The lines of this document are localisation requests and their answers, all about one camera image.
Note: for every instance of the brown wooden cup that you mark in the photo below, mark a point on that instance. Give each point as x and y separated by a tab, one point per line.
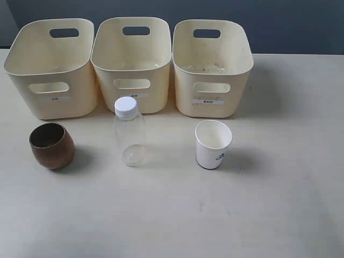
52	145

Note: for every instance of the cream plastic bin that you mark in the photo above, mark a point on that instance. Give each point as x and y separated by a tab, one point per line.
131	57
212	62
49	64

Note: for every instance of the middle cream plastic bin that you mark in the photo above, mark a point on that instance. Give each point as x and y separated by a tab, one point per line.
131	57

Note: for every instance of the left cream plastic bin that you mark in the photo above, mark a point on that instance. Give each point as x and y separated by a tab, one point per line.
49	64

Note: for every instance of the right cream plastic bin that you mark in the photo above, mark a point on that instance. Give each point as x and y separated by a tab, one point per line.
212	62

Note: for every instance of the clear plastic bottle white cap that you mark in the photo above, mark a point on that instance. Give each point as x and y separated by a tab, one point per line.
130	131

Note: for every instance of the white paper cup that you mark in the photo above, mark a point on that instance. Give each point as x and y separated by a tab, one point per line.
213	138

